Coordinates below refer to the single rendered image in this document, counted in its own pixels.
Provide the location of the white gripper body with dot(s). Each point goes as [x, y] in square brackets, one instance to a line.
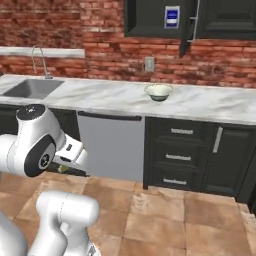
[81, 160]

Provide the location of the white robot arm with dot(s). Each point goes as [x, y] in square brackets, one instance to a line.
[31, 146]

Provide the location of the cream bowl with dark band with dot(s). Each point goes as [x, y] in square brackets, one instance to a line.
[158, 91]

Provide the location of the grey dishwasher door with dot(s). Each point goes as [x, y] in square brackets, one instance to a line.
[113, 150]

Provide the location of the black sink cupboard door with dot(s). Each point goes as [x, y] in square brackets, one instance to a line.
[68, 121]

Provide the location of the grey steel sink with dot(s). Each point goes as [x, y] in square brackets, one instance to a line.
[31, 88]

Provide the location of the black drawer front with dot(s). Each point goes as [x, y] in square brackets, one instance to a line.
[180, 156]
[176, 180]
[181, 130]

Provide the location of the silver curved tap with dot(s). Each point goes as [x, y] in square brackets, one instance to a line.
[43, 63]

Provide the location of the black base cupboard door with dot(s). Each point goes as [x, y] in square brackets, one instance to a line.
[233, 160]

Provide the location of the open black cupboard door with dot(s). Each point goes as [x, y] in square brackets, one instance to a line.
[185, 40]

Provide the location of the blue and white box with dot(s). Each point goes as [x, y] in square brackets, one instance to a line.
[172, 16]

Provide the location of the grey stone wall ledge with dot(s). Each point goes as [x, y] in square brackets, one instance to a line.
[50, 52]

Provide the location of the grey wall outlet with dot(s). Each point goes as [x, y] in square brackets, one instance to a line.
[149, 64]

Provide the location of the open black wall cupboard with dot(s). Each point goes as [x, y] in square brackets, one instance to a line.
[146, 16]

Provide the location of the closed black wall cupboard door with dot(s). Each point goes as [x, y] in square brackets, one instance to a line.
[226, 18]

